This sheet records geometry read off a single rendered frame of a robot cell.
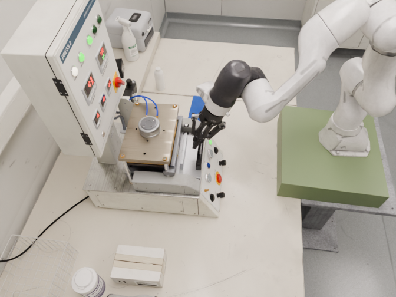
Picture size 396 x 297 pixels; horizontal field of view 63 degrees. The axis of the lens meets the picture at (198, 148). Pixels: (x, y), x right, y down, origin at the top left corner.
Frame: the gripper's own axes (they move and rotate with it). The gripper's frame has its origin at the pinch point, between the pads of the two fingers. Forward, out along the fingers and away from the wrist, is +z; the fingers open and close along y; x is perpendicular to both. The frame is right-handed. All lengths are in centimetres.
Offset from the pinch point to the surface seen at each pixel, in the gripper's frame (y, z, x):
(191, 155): 0.6, 9.4, -0.6
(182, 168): -1.8, 9.9, -7.5
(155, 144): -15.2, 0.1, -6.4
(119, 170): -24.9, 22.7, -7.9
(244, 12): 52, 78, 238
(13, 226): -60, 51, -30
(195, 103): 4, 31, 49
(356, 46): 150, 46, 191
